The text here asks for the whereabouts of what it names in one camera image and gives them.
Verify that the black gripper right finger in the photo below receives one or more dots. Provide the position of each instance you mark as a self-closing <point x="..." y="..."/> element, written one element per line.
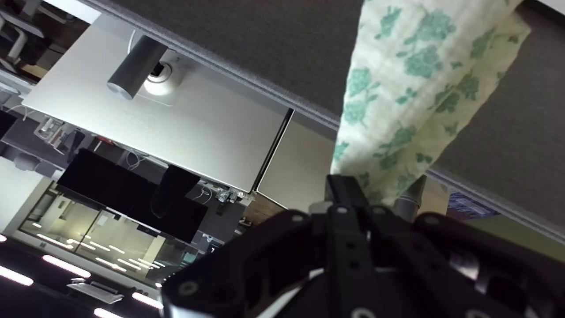
<point x="412" y="201"/>

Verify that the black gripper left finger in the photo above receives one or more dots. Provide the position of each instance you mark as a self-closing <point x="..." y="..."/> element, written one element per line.
<point x="347" y="192"/>

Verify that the green floral white cloth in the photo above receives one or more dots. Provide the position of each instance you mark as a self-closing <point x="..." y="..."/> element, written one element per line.
<point x="412" y="89"/>

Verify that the white neighbouring desk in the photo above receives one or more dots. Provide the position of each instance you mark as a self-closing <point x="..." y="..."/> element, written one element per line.
<point x="195" y="130"/>

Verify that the gray office partition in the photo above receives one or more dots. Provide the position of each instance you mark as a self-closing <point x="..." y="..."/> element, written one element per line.
<point x="265" y="47"/>

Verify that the black monitor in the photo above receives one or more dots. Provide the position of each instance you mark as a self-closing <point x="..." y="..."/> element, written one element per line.
<point x="129" y="192"/>

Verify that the gray cylinder object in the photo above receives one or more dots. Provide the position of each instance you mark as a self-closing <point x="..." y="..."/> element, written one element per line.
<point x="135" y="68"/>

